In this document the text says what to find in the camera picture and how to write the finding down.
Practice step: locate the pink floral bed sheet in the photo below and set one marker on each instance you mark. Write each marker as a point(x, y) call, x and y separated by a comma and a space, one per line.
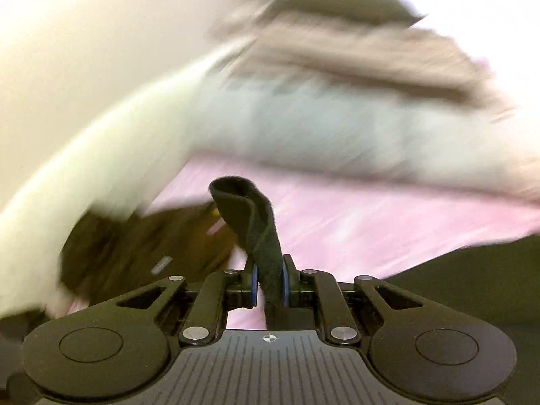
point(358, 228)

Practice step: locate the white quilted duvet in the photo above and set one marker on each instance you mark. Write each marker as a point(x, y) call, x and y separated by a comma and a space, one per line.
point(105, 147)

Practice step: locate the grey-green folded blanket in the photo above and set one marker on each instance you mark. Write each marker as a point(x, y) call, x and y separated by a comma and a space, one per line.
point(316, 126)

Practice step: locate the beige striped folded blanket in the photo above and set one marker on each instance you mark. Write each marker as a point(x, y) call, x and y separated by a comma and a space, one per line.
point(358, 59)

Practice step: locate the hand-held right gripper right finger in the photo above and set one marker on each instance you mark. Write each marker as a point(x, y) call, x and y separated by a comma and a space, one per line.
point(286, 284)

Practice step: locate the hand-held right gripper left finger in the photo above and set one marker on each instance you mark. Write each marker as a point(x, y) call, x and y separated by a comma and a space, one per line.
point(254, 284)

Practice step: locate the green cushion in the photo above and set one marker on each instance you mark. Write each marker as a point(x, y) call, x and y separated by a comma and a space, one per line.
point(337, 0)

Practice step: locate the dark grey garment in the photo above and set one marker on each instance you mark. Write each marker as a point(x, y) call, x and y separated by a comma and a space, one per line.
point(257, 228)

